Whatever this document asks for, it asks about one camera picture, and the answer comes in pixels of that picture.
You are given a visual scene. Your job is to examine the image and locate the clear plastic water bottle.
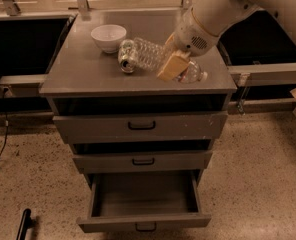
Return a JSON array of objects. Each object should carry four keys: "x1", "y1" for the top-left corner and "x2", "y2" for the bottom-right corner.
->
[{"x1": 134, "y1": 38, "x2": 208, "y2": 84}]

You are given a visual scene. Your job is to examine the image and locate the grey bottom drawer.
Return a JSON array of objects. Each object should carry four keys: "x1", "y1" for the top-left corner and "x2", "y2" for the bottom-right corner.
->
[{"x1": 77, "y1": 171, "x2": 211, "y2": 233}]

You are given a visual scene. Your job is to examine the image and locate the metal bracket under rail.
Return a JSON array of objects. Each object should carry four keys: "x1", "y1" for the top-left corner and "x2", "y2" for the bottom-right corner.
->
[{"x1": 237, "y1": 73, "x2": 250, "y2": 115}]

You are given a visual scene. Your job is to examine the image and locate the black handle bar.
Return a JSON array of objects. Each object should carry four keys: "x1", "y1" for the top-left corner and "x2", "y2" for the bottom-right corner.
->
[{"x1": 16, "y1": 208, "x2": 32, "y2": 240}]

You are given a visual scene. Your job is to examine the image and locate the grey drawer cabinet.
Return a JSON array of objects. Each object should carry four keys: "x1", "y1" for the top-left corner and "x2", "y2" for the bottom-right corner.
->
[{"x1": 39, "y1": 8, "x2": 238, "y2": 185}]

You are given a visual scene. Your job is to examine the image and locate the grey drawer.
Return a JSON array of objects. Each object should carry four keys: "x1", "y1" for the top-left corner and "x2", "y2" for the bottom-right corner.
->
[
  {"x1": 77, "y1": 171, "x2": 211, "y2": 233},
  {"x1": 73, "y1": 151, "x2": 212, "y2": 174},
  {"x1": 53, "y1": 112, "x2": 228, "y2": 144}
]

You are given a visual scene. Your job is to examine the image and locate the grey middle drawer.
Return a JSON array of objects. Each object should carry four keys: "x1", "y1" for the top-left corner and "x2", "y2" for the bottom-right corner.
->
[{"x1": 73, "y1": 151, "x2": 212, "y2": 174}]

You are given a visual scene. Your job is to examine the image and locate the green white drink can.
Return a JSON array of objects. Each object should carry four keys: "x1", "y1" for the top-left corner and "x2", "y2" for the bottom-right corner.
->
[{"x1": 118, "y1": 39, "x2": 135, "y2": 74}]

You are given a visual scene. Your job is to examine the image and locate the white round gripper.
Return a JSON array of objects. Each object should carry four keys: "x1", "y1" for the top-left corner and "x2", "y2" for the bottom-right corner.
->
[{"x1": 157, "y1": 9, "x2": 219, "y2": 81}]

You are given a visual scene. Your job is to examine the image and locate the black power cable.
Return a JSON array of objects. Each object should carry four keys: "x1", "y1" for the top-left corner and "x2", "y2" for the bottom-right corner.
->
[{"x1": 0, "y1": 87, "x2": 12, "y2": 177}]

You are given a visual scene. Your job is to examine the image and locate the grey top drawer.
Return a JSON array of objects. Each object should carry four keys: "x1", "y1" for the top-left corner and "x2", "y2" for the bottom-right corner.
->
[{"x1": 53, "y1": 112, "x2": 228, "y2": 144}]

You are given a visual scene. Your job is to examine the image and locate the white ceramic bowl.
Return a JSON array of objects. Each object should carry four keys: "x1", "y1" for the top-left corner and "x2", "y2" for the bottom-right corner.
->
[{"x1": 91, "y1": 24, "x2": 127, "y2": 53}]

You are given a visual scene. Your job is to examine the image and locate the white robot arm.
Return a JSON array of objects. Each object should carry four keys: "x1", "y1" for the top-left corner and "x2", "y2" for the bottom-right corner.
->
[{"x1": 158, "y1": 0, "x2": 296, "y2": 81}]

